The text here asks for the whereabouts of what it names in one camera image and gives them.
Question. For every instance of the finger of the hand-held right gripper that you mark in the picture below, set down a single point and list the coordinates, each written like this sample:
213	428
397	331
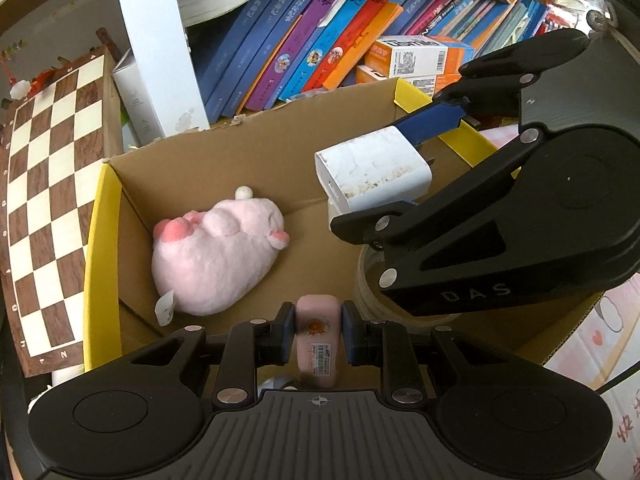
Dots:
450	200
430	120

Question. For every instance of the pink bottle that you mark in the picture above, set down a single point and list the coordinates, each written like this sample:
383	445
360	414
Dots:
317	310

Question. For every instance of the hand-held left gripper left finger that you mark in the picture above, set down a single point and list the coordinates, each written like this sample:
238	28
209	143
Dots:
286	335

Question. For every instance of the row of colourful books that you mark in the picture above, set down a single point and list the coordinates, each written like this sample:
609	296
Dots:
300	45

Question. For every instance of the wooden chessboard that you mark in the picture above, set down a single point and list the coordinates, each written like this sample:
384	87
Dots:
45	185

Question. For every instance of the pink plush pig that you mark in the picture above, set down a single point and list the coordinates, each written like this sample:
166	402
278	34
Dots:
215	255

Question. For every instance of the white slim box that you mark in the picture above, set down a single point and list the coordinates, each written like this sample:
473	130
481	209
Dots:
137	105

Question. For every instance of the yellow cardboard box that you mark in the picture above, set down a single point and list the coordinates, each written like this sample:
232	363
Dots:
310	160

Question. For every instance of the white framed bookshelf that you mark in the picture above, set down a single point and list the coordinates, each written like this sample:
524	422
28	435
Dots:
150	50

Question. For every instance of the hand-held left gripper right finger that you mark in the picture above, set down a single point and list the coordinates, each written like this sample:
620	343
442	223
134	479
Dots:
352	335

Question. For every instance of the white charger adapter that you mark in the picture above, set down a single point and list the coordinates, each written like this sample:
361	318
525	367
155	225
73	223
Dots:
370	170

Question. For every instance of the orange white carton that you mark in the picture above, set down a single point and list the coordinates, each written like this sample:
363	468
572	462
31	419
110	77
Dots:
415	55
370	76

